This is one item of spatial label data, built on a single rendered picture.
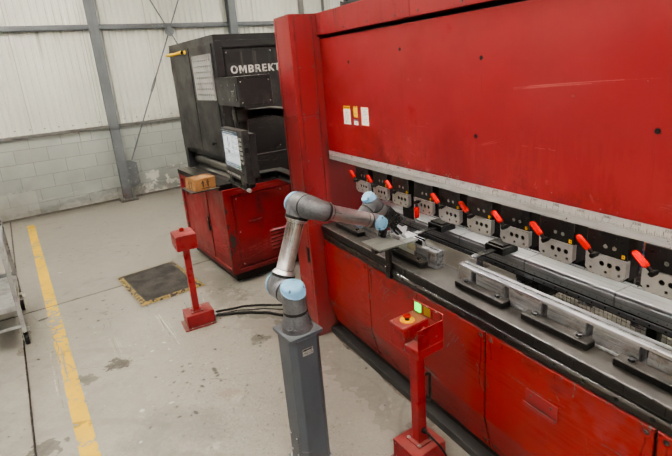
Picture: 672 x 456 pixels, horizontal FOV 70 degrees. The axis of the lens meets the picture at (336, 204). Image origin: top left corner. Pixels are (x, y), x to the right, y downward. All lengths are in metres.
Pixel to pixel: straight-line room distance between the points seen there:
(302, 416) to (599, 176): 1.70
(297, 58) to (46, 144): 6.29
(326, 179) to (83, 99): 6.17
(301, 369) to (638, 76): 1.79
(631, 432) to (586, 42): 1.31
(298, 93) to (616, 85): 2.02
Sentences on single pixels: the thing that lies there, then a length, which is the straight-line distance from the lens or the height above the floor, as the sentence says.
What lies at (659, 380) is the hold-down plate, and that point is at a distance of 1.97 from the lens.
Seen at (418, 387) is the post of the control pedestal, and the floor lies 0.45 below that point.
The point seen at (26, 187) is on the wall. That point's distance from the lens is 9.04.
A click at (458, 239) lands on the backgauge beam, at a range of 2.85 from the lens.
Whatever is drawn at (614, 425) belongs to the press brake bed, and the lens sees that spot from 2.08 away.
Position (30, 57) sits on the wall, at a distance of 8.93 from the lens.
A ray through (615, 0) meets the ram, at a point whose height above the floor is 2.09.
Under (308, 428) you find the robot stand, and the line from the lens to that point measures 2.61.
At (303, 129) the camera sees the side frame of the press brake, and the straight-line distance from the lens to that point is 3.28.
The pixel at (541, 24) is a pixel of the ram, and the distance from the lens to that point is 1.98.
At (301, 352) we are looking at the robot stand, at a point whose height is 0.69.
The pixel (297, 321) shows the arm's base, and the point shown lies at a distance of 2.30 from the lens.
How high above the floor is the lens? 1.97
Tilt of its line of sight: 16 degrees down
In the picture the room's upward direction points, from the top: 5 degrees counter-clockwise
